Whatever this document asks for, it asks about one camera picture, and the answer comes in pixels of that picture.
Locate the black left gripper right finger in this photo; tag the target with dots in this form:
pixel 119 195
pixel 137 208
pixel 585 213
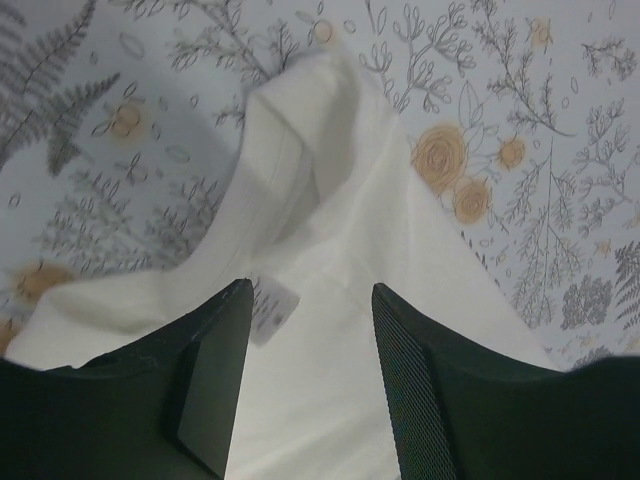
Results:
pixel 459 410

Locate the white t shirt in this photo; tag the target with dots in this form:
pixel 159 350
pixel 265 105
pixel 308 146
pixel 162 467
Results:
pixel 326 203

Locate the floral patterned table mat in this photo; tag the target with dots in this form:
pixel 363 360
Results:
pixel 121 123

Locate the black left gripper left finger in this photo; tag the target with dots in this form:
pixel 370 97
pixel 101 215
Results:
pixel 161 407

